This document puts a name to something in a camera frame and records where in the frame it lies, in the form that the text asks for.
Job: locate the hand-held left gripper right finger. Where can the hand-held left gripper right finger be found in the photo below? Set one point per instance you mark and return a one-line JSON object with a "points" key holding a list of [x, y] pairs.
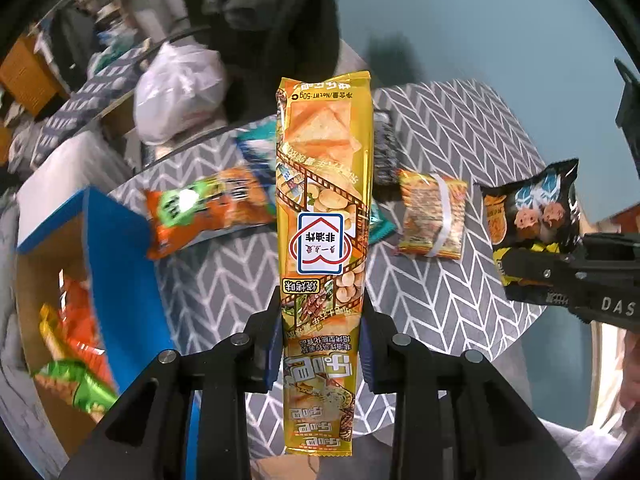
{"points": [[376, 360]]}

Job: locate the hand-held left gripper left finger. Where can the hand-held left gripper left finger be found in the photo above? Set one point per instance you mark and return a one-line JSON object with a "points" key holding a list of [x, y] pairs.
{"points": [[274, 360]]}

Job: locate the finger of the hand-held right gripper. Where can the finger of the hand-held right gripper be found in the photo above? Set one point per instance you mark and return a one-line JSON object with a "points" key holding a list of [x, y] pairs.
{"points": [[545, 275], [612, 246]]}

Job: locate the black glossy snack packet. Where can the black glossy snack packet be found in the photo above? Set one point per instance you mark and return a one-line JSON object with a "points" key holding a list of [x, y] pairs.
{"points": [[540, 210]]}

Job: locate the orange black-topped snack packet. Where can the orange black-topped snack packet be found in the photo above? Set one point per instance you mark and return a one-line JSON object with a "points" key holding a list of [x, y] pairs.
{"points": [[92, 360]]}

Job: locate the long yellow snack packet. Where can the long yellow snack packet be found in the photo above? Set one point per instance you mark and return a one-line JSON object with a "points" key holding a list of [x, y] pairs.
{"points": [[325, 185]]}

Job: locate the green and yellow snack packet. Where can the green and yellow snack packet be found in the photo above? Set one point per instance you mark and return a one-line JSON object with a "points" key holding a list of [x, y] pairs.
{"points": [[80, 385]]}

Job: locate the blue-rimmed cardboard box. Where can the blue-rimmed cardboard box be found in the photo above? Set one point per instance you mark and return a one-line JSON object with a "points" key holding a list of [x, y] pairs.
{"points": [[115, 240]]}

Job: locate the short yellow snack packet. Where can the short yellow snack packet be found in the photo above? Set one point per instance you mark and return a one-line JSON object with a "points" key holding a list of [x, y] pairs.
{"points": [[50, 330]]}

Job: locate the person's right hand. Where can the person's right hand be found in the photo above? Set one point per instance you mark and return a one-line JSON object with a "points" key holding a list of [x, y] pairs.
{"points": [[632, 375]]}

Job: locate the small patterned orange snack packet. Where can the small patterned orange snack packet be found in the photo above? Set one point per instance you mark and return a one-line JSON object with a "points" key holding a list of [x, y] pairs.
{"points": [[430, 210]]}

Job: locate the black angular object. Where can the black angular object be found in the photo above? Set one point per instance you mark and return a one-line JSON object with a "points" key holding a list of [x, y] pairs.
{"points": [[630, 110]]}

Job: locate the orange and green snack packet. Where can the orange and green snack packet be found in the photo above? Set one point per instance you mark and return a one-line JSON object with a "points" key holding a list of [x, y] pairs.
{"points": [[200, 210]]}

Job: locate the narrow black snack packet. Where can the narrow black snack packet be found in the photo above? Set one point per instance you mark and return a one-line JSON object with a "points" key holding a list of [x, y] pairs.
{"points": [[385, 150]]}

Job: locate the teal snack packet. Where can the teal snack packet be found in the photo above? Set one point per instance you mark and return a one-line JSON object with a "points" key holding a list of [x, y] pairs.
{"points": [[257, 152]]}

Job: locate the black office chair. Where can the black office chair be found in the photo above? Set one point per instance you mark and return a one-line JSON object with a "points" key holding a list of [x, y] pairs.
{"points": [[260, 95]]}

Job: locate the blue and white patterned blanket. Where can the blue and white patterned blanket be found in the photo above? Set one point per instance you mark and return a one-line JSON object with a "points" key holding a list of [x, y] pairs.
{"points": [[90, 95]]}

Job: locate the teal and white plastic bag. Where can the teal and white plastic bag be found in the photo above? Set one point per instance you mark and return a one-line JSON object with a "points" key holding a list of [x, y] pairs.
{"points": [[112, 50]]}

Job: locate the dark grey fleece garment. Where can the dark grey fleece garment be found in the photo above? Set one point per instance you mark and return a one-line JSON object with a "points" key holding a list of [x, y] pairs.
{"points": [[260, 0]]}

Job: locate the wooden louvred wardrobe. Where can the wooden louvred wardrobe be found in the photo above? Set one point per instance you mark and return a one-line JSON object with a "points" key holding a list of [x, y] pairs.
{"points": [[30, 75]]}

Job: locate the black coats on rack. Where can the black coats on rack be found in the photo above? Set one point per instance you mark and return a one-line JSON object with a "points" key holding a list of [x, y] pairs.
{"points": [[70, 35]]}

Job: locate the wooden bed frame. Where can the wooden bed frame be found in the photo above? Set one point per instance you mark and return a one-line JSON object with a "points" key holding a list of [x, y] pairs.
{"points": [[120, 110]]}

